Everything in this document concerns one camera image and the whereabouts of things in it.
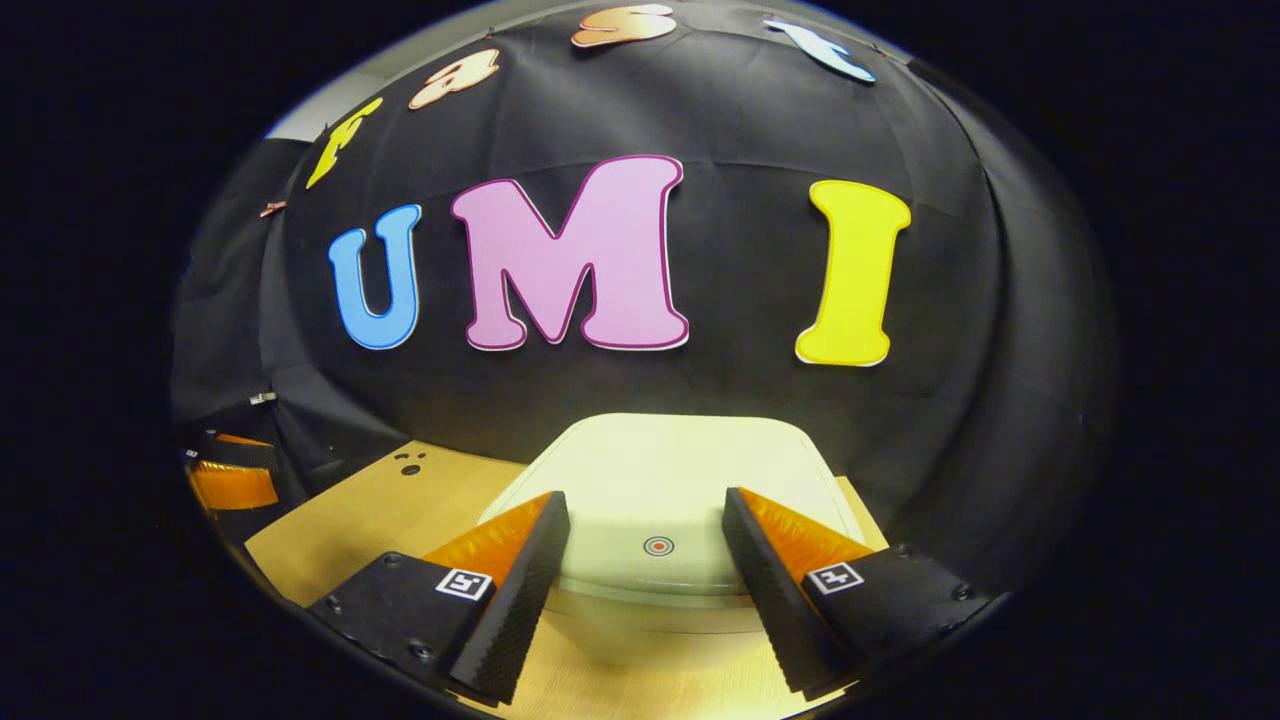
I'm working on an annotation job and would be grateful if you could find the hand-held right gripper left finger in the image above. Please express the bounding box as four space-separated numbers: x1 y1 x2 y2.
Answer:
308 490 571 706

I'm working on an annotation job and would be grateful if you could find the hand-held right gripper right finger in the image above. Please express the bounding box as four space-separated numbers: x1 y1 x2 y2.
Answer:
722 487 991 701

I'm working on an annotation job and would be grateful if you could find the pale green desktop garbage bin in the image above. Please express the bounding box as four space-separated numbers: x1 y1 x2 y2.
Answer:
478 413 866 671

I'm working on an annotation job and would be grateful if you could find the wooden desktop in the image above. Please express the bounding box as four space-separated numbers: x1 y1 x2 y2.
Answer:
245 440 891 720

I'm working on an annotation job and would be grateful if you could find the black backdrop cloth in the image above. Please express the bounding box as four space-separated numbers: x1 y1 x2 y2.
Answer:
168 0 1119 601

